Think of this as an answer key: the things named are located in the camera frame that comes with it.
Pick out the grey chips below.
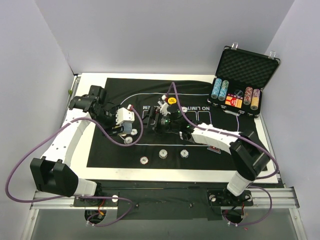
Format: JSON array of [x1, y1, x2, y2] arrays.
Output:
[[124, 136, 133, 145], [181, 107, 188, 113]]

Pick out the grey chips top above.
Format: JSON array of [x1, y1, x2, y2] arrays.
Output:
[[181, 107, 188, 113]]

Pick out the grey chip stack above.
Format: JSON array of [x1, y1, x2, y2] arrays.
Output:
[[158, 149, 168, 159]]

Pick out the blue chip stack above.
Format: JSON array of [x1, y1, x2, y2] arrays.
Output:
[[180, 149, 189, 159]]

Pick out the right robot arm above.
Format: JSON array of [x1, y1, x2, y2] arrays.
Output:
[[145, 103, 270, 205]]

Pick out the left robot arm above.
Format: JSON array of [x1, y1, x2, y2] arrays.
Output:
[[30, 85, 138, 206]]

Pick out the black poker table mat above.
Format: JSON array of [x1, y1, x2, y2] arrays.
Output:
[[87, 78, 257, 171]]

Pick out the yellow big blind button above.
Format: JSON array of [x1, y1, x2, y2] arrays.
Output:
[[167, 97, 177, 105]]

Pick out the red white chip front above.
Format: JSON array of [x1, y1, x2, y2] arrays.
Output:
[[139, 156, 149, 165]]

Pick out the red triangle dealer marker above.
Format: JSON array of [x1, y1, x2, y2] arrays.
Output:
[[207, 146, 221, 154]]

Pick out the light blue chip row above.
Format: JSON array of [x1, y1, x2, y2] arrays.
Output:
[[210, 78, 222, 99]]

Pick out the green chip row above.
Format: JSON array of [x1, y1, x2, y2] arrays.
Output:
[[218, 80, 229, 101]]

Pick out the red card deck in case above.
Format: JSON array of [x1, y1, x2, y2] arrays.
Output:
[[225, 93, 243, 109]]

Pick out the red chip row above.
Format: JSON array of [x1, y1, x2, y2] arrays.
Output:
[[243, 86, 253, 105]]

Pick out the black aluminium chip case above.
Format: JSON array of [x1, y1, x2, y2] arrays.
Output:
[[207, 43, 281, 118]]

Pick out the yellow chip row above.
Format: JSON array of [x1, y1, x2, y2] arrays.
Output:
[[250, 89, 261, 111]]

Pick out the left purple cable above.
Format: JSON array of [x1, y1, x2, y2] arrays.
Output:
[[4, 106, 145, 228]]

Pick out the purple cable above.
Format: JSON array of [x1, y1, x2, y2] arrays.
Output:
[[166, 82, 280, 227], [4, 106, 145, 228]]

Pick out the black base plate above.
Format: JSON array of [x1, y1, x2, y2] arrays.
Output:
[[73, 180, 253, 221]]

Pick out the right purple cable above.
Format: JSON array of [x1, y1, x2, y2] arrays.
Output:
[[166, 82, 280, 227]]

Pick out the aluminium rail frame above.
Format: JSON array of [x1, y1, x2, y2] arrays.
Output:
[[21, 72, 307, 240]]

